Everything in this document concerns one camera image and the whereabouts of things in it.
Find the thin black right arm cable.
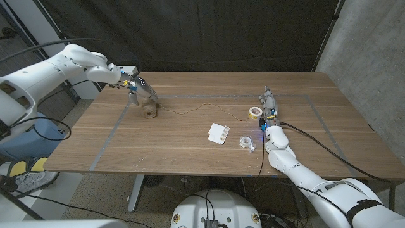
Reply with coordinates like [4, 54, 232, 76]
[252, 129, 266, 193]

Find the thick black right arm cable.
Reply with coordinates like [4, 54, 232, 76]
[279, 121, 393, 183]

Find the clear tape roll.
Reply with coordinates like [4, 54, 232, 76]
[239, 135, 257, 154]

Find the black backdrop curtain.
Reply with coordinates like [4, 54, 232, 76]
[33, 0, 346, 90]

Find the white power socket box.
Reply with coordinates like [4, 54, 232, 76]
[120, 65, 139, 77]

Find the grey sneaker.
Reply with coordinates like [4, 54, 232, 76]
[12, 170, 60, 194]

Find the blue chair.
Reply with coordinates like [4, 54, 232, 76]
[0, 119, 66, 161]

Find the white sticker sheet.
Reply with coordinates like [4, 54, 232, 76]
[207, 122, 231, 146]

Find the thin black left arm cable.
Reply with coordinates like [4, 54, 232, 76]
[9, 79, 92, 142]

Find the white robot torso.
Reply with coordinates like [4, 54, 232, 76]
[170, 189, 263, 228]

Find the grey table leg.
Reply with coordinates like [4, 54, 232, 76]
[289, 177, 309, 219]
[127, 174, 146, 213]

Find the black torso connector box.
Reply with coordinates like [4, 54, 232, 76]
[203, 218, 229, 228]

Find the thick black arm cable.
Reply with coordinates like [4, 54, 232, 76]
[0, 37, 142, 79]
[279, 121, 393, 183]

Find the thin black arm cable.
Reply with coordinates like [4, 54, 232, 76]
[252, 129, 266, 193]
[9, 79, 92, 142]

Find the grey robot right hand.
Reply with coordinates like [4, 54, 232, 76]
[258, 85, 281, 128]

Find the brown twine strand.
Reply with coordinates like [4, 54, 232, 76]
[157, 103, 251, 122]

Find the black backdrop stand pole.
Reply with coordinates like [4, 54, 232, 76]
[31, 0, 104, 92]
[311, 0, 346, 73]

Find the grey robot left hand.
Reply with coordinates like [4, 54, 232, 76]
[118, 71, 159, 107]

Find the thin black torso cable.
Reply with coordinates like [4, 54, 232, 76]
[185, 189, 216, 221]

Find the yellow black shoe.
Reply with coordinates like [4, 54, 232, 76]
[8, 157, 48, 178]

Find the brown twine spool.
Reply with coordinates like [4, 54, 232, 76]
[140, 97, 158, 120]

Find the black wall hook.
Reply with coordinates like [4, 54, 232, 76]
[0, 27, 18, 41]

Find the black wall rail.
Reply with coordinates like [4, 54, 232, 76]
[0, 3, 80, 103]

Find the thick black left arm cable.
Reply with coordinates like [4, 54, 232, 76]
[0, 37, 142, 79]

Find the white yellow sticker roll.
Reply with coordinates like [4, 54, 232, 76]
[248, 106, 264, 120]

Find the floor power strip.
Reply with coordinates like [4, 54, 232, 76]
[259, 213, 297, 228]

